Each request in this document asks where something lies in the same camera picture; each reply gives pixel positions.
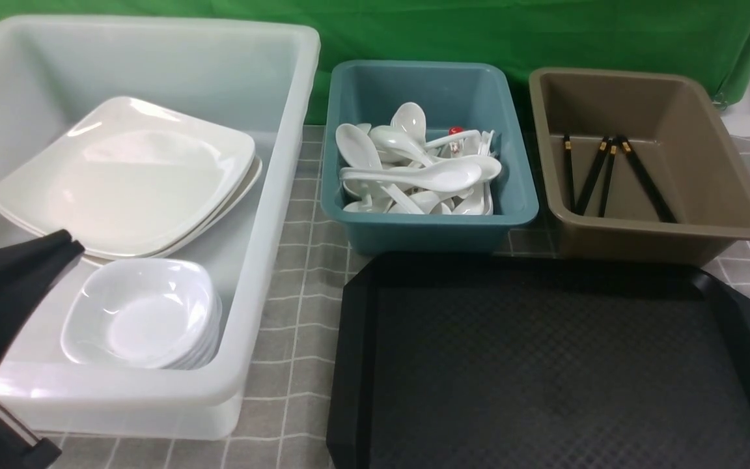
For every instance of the small white sauce dish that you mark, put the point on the small white sauce dish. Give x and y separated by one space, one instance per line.
138 313

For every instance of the teal plastic bin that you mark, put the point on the teal plastic bin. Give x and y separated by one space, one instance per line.
474 96

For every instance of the black chopstick gold band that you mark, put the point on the black chopstick gold band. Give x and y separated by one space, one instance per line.
610 160

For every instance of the black serving tray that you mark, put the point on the black serving tray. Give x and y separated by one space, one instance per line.
450 360

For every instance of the large translucent white bin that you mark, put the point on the large translucent white bin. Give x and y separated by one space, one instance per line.
254 77

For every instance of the green backdrop cloth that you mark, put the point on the green backdrop cloth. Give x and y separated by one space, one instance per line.
708 41

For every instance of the top white plate in bin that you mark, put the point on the top white plate in bin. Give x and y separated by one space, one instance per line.
90 257

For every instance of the large white square plate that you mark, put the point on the large white square plate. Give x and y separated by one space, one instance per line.
129 178

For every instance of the white spoon long handle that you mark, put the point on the white spoon long handle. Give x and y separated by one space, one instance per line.
395 140

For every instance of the white plate in bin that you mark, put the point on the white plate in bin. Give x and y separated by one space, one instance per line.
234 197
90 257

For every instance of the white spoon upright bowl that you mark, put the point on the white spoon upright bowl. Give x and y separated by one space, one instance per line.
411 118

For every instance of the black chopstick in brown bin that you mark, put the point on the black chopstick in brown bin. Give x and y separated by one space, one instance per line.
592 176

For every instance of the stack of small white bowls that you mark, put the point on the stack of small white bowls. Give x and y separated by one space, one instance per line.
200 352

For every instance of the grey checked tablecloth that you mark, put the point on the grey checked tablecloth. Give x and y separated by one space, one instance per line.
283 417

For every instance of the brown plastic bin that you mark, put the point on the brown plastic bin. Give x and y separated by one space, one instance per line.
675 129

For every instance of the white soup spoon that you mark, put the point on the white soup spoon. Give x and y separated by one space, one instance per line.
448 176

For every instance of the white spoon upper left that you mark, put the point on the white spoon upper left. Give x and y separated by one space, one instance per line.
356 148

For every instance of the lower white plate in bin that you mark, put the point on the lower white plate in bin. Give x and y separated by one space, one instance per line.
234 197

